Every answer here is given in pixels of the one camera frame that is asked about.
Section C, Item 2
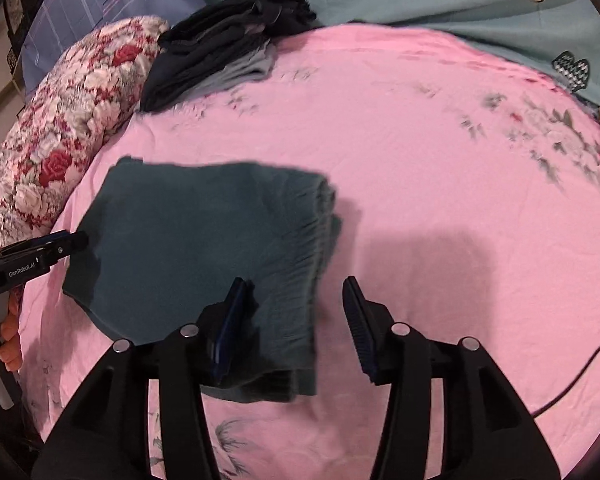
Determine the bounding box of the navy folded garment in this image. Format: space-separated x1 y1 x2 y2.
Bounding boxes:
139 35 261 114

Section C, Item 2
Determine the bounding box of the pink floral bedsheet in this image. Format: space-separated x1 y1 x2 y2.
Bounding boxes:
17 22 600 480

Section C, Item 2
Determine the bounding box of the person's left hand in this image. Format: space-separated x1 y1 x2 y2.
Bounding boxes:
0 290 25 374

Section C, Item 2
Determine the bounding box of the black cable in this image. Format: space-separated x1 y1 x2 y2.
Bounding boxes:
530 342 600 417

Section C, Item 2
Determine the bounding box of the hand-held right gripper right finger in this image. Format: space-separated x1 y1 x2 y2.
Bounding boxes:
342 276 563 480

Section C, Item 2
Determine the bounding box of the grey folded garment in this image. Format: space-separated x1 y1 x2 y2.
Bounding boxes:
192 42 277 98

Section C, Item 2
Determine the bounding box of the black folded garment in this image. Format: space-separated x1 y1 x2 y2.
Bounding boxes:
158 0 317 58

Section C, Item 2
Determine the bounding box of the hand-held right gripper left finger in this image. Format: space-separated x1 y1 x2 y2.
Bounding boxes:
30 277 256 480

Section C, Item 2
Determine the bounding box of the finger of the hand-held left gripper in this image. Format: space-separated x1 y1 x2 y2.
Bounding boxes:
40 230 89 264

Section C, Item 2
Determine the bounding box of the floral quilt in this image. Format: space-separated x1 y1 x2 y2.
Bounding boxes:
0 15 172 253

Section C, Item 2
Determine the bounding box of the blue plaid pillow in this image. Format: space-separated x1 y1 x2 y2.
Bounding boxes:
21 0 203 88

